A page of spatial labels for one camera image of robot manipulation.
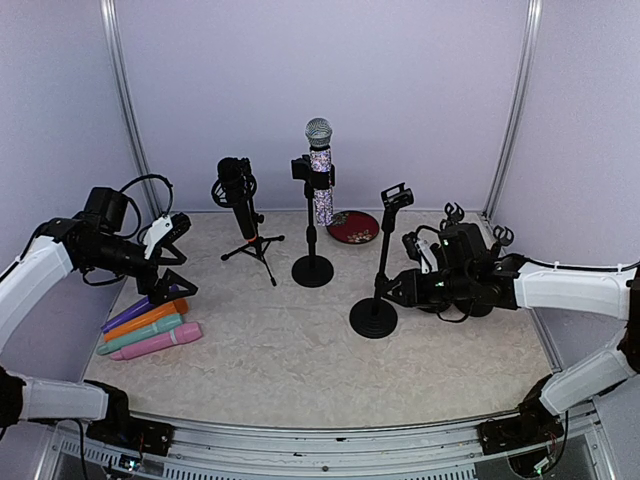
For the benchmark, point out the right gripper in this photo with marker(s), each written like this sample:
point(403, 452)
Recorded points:
point(419, 297)

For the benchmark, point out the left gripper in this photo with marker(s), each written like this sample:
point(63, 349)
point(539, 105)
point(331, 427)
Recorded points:
point(145, 283)

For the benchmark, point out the tall black stand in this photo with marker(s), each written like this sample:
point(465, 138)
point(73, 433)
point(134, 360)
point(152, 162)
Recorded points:
point(374, 317)

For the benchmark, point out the purple microphone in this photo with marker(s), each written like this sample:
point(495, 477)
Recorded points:
point(139, 308)

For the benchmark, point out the orange microphone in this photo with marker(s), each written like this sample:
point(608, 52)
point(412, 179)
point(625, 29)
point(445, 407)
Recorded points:
point(141, 321)

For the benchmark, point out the teal microphone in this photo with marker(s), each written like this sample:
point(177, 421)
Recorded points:
point(160, 326)

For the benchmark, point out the pink microphone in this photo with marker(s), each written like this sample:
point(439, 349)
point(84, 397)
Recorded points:
point(183, 334)

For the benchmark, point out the black stand with phone clamp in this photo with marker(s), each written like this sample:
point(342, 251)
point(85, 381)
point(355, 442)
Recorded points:
point(311, 270)

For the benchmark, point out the black round-base stand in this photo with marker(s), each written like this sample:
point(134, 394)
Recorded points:
point(478, 310)
point(454, 214)
point(503, 236)

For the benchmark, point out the glitter silver-head microphone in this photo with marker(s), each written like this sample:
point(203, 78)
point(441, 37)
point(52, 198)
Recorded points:
point(318, 132)

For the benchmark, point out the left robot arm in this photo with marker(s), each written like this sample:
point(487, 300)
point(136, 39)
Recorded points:
point(87, 241)

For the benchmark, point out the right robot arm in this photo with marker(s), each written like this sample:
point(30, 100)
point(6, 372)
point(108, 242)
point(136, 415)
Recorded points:
point(464, 272)

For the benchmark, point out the black tripod mic stand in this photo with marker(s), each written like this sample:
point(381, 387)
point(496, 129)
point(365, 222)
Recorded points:
point(257, 248)

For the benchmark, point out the black microphone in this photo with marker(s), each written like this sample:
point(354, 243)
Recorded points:
point(235, 190)

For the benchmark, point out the red floral round plate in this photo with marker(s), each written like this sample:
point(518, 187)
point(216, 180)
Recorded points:
point(353, 227)

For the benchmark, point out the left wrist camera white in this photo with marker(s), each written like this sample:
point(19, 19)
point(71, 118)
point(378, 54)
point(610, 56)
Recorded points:
point(155, 233)

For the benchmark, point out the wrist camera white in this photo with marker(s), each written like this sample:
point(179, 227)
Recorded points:
point(425, 255)
point(155, 233)

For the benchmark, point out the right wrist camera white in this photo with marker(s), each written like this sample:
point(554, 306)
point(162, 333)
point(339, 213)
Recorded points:
point(425, 255)

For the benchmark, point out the aluminium front rail frame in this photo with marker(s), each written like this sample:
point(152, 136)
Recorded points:
point(205, 450)

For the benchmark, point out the left aluminium corner post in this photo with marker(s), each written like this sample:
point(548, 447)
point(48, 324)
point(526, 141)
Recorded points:
point(116, 52)

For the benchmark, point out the aluminium corner post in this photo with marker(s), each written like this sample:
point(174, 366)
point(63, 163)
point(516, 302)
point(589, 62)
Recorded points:
point(116, 52)
point(517, 106)

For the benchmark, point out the right aluminium corner post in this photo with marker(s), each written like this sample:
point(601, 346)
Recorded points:
point(517, 106)

